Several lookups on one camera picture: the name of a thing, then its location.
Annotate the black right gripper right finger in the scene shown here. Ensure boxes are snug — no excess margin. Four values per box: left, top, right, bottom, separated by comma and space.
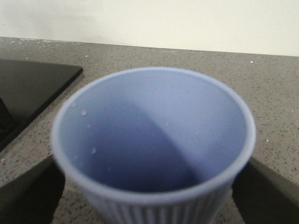
232, 157, 299, 224

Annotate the black glass gas stove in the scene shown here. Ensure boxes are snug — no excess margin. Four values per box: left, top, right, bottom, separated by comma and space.
0, 59, 83, 150

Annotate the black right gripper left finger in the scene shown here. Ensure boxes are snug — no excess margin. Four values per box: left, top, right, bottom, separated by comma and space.
0, 156, 65, 224

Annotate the light blue ribbed cup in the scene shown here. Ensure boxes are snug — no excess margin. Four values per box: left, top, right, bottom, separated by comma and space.
51, 67, 256, 224

